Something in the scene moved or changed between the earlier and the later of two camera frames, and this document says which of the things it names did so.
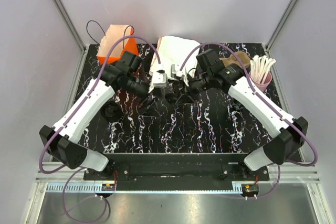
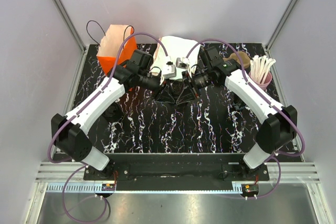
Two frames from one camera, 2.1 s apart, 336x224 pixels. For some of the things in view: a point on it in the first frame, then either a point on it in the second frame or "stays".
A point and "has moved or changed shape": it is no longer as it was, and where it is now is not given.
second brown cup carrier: x=244 y=58 stays
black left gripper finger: x=151 y=109 → x=165 y=96
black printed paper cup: x=171 y=96 has moved or changed shape
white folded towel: x=174 y=50 stays
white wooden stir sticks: x=260 y=66 stays
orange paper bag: x=117 y=39 stays
